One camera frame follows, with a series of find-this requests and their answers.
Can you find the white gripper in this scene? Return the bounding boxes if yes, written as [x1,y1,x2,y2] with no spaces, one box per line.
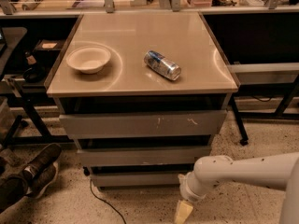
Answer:
[174,172,207,224]

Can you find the black floor cable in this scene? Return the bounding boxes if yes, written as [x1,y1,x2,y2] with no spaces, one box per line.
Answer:
[89,179,127,224]

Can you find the grey bottom drawer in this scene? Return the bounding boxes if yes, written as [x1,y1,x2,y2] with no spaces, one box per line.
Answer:
[91,172,179,188]

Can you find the grey top drawer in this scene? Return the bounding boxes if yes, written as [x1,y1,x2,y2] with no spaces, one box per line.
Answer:
[59,110,227,139]

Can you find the crushed silver blue can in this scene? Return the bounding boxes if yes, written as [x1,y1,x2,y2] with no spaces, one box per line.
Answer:
[144,50,181,81]

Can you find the black headphones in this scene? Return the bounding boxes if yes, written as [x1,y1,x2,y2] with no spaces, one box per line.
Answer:
[22,63,46,83]

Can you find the grey middle drawer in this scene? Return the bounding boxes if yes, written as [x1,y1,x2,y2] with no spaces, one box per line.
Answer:
[78,146,211,166]

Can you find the dark sneaker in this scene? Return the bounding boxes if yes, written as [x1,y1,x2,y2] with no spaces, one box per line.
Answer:
[22,143,62,198]

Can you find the grey drawer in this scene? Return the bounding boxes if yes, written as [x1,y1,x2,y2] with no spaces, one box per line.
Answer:
[78,146,211,166]
[59,110,227,139]
[91,172,179,188]

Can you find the white paper bowl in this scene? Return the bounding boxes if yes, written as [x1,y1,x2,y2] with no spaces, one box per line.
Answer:
[66,46,111,75]

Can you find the black table leg right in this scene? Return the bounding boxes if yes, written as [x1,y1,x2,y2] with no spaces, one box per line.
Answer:
[230,97,249,146]

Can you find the black desk frame left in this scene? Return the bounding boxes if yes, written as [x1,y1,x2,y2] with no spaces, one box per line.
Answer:
[0,75,73,147]

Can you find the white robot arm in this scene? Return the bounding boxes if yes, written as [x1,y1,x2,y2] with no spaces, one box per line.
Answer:
[174,152,299,224]

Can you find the grey drawer cabinet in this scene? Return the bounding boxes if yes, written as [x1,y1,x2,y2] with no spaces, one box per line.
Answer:
[47,11,238,175]

